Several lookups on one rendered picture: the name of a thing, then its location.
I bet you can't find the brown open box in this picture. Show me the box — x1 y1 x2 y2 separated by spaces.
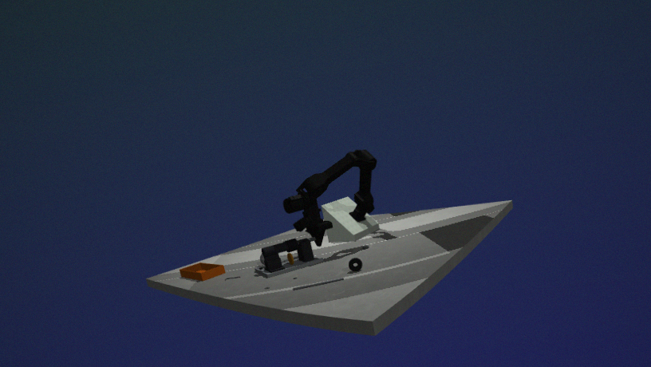
180 262 225 281

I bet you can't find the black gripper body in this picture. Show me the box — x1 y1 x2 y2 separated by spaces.
302 206 333 231

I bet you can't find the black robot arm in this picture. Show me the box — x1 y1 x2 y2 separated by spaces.
283 149 377 231

